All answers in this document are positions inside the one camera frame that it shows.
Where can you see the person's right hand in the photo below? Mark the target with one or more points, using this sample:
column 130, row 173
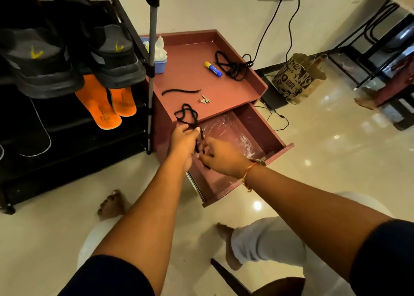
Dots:
column 226, row 158

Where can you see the person's left hand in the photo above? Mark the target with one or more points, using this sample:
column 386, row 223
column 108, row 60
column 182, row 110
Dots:
column 181, row 143

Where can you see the person's left fingers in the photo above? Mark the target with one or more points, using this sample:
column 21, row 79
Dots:
column 190, row 133

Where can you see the person's right thumb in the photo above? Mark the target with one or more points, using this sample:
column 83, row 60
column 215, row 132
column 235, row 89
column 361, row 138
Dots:
column 206, row 159

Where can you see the long black shoelace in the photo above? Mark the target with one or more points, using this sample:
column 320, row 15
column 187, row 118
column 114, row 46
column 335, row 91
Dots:
column 189, row 115

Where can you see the person's right forearm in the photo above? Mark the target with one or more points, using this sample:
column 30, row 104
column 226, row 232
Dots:
column 310, row 215

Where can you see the person's left forearm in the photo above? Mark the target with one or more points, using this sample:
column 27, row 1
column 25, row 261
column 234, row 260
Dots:
column 152, row 215

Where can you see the small silver keys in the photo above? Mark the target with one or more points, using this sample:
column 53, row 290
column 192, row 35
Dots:
column 204, row 99

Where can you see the clear plastic wrap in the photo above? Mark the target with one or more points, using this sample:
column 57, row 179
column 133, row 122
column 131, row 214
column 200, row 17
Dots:
column 233, row 134

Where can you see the short black lace piece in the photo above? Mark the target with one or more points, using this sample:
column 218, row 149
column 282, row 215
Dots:
column 179, row 91

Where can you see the reddish brown bedside cabinet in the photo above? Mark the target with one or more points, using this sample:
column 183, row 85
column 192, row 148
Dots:
column 190, row 72

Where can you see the blue yellow glue stick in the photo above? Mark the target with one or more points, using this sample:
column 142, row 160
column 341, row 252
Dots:
column 213, row 69

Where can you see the orange shoe insole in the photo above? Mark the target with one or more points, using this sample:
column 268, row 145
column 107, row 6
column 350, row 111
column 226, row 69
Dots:
column 123, row 101
column 97, row 105

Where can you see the grey black metal pole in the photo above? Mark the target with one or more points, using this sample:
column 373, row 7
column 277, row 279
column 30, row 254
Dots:
column 151, row 63

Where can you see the blue tub with tissues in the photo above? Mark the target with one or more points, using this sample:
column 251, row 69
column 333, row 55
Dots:
column 160, row 58

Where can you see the person's right foot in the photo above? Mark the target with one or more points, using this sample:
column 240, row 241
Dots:
column 228, row 247

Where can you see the person's foot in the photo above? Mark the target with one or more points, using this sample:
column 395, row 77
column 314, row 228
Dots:
column 228, row 247
column 112, row 205

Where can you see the flat black device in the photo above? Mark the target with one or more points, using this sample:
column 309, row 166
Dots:
column 273, row 95

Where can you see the white trousers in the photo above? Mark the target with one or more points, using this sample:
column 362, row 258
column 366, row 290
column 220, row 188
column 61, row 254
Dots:
column 268, row 240

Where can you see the person's left foot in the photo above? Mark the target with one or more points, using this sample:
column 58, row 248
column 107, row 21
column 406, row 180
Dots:
column 112, row 205

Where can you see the black grey sports shoe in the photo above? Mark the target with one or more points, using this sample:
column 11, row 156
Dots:
column 35, row 63
column 113, row 56

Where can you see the printed brown paper bag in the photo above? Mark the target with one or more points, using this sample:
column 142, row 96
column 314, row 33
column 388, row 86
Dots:
column 297, row 79

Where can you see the black shoe rack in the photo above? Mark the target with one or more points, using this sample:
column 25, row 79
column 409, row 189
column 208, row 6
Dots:
column 64, row 156

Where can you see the dark wooden chair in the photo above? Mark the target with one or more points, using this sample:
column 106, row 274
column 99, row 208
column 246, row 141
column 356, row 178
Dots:
column 258, row 287

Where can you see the dark blue shirt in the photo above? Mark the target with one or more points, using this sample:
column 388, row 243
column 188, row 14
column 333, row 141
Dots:
column 385, row 260

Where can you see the black metal desk frame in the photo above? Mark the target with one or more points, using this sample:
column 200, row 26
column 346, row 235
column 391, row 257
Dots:
column 385, row 46

